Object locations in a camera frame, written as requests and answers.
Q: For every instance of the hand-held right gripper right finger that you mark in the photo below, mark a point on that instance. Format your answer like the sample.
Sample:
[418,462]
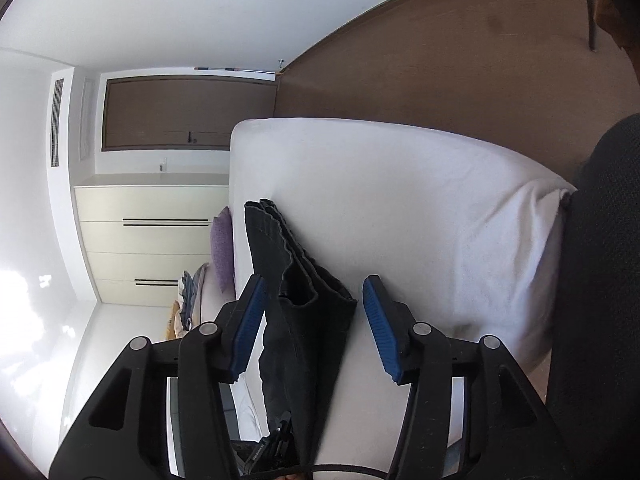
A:
[382,332]

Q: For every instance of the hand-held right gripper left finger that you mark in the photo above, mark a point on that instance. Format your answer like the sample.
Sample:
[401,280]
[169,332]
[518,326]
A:
[247,327]

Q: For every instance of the black pants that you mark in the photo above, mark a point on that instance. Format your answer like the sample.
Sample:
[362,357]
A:
[305,320]

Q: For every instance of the folded beige duvet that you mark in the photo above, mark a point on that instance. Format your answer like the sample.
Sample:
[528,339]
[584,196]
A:
[211,305]

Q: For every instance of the folded blue clothes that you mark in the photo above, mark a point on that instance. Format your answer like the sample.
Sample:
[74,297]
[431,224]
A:
[189,300]

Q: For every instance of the yellow pillow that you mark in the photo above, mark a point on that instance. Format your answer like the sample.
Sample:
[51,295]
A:
[175,322]

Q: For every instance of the purple pillow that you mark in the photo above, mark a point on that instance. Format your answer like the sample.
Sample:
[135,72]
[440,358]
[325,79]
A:
[222,255]

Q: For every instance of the bed with white sheet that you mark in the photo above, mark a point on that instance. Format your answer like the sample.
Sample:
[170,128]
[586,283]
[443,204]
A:
[400,200]

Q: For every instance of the cream wardrobe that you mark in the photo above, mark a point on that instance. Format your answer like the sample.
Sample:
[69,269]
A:
[130,200]

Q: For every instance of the dark cloth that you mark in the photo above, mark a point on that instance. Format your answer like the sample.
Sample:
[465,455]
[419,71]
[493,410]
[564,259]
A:
[600,285]

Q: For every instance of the brown wooden door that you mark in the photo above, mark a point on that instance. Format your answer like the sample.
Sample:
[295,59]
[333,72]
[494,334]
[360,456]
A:
[175,105]

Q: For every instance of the white air vent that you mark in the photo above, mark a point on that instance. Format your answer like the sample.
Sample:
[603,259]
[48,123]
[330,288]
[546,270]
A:
[56,122]

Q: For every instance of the black chair leg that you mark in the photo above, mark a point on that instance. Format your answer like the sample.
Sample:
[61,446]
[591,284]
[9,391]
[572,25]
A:
[591,20]

